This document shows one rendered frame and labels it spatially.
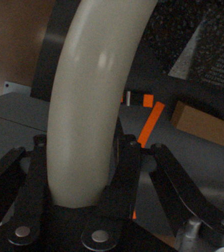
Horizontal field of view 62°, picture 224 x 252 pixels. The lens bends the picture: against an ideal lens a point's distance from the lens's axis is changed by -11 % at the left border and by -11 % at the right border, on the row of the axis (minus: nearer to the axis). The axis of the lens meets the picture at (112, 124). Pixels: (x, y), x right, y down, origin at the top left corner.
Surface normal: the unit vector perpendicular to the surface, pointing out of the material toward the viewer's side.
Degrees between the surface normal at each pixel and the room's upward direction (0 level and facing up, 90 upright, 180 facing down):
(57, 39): 0
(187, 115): 0
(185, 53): 45
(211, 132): 0
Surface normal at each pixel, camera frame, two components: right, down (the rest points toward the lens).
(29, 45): -0.02, 0.29
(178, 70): -0.20, 0.85
